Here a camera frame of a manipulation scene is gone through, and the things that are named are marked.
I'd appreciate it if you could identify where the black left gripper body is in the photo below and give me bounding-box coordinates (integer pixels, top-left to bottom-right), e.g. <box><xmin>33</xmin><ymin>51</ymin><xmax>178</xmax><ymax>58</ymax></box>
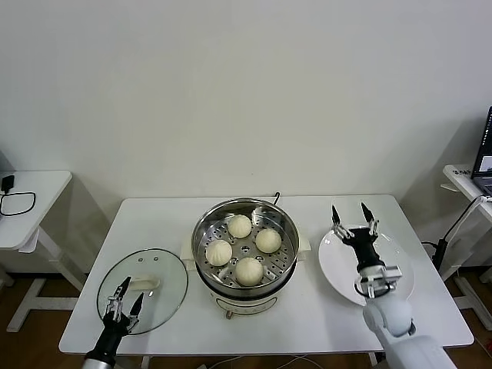
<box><xmin>86</xmin><ymin>313</ymin><xmax>132</xmax><ymax>359</ymax></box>

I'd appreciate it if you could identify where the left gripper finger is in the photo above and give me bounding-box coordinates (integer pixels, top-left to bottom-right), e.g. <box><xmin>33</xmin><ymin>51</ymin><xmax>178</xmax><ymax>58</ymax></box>
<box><xmin>103</xmin><ymin>276</ymin><xmax>132</xmax><ymax>322</ymax></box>
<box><xmin>126</xmin><ymin>292</ymin><xmax>145</xmax><ymax>331</ymax></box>

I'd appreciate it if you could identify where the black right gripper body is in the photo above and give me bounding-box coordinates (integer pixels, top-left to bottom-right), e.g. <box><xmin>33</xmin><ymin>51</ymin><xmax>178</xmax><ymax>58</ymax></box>
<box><xmin>343</xmin><ymin>227</ymin><xmax>386</xmax><ymax>273</ymax></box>

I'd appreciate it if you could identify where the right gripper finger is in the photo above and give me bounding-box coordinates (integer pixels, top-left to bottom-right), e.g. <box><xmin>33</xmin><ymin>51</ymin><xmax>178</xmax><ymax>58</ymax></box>
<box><xmin>360</xmin><ymin>201</ymin><xmax>381</xmax><ymax>236</ymax></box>
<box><xmin>331</xmin><ymin>204</ymin><xmax>354</xmax><ymax>239</ymax></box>

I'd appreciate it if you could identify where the glass lid with white handle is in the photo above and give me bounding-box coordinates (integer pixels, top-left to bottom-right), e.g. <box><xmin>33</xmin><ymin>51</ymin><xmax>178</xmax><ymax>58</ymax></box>
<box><xmin>96</xmin><ymin>248</ymin><xmax>189</xmax><ymax>335</ymax></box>

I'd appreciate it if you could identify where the white steamed baozi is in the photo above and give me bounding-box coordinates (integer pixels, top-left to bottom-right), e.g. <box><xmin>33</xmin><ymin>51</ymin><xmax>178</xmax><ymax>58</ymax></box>
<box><xmin>234</xmin><ymin>257</ymin><xmax>265</xmax><ymax>288</ymax></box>
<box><xmin>254</xmin><ymin>228</ymin><xmax>281</xmax><ymax>254</ymax></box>
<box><xmin>227</xmin><ymin>214</ymin><xmax>254</xmax><ymax>239</ymax></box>
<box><xmin>205</xmin><ymin>239</ymin><xmax>234</xmax><ymax>267</ymax></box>

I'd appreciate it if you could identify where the stainless steel steamer basket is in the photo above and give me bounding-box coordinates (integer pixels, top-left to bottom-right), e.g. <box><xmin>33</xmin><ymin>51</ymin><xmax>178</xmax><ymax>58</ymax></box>
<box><xmin>191</xmin><ymin>198</ymin><xmax>300</xmax><ymax>289</ymax></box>

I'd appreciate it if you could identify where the white round plate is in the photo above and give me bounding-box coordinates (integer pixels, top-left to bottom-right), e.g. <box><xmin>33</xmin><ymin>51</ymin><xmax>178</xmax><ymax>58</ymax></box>
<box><xmin>317</xmin><ymin>224</ymin><xmax>416</xmax><ymax>308</ymax></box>

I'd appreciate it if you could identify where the black power strip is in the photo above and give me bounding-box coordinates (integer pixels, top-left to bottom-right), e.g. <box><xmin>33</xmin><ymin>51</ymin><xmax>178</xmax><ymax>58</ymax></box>
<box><xmin>421</xmin><ymin>238</ymin><xmax>447</xmax><ymax>266</ymax></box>

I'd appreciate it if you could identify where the white desk with laptop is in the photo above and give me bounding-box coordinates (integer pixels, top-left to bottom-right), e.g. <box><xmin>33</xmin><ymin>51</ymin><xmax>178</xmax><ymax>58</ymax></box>
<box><xmin>440</xmin><ymin>164</ymin><xmax>492</xmax><ymax>331</ymax></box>

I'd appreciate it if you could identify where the white electric cooking pot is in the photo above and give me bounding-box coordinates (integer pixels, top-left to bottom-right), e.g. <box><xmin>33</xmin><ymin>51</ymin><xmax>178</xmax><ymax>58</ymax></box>
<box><xmin>179</xmin><ymin>226</ymin><xmax>311</xmax><ymax>320</ymax></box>

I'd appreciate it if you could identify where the white side table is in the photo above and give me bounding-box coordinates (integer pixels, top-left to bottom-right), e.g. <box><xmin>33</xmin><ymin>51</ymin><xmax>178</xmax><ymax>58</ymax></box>
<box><xmin>0</xmin><ymin>171</ymin><xmax>88</xmax><ymax>334</ymax></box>

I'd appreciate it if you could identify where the dark open laptop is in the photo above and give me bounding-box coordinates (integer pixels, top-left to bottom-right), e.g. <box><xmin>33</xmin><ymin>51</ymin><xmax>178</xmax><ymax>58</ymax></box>
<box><xmin>470</xmin><ymin>106</ymin><xmax>492</xmax><ymax>198</ymax></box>

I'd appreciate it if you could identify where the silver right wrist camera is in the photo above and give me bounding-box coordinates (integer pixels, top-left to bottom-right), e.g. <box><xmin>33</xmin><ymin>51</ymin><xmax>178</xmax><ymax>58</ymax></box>
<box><xmin>354</xmin><ymin>264</ymin><xmax>403</xmax><ymax>299</ymax></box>

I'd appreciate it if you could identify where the black laptop cable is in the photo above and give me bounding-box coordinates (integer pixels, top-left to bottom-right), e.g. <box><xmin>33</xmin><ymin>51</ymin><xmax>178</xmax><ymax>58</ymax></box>
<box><xmin>441</xmin><ymin>196</ymin><xmax>484</xmax><ymax>245</ymax></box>

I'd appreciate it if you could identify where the black looped cable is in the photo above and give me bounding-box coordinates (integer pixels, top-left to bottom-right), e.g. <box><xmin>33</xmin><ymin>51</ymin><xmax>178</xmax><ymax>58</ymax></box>
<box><xmin>0</xmin><ymin>191</ymin><xmax>38</xmax><ymax>218</ymax></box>

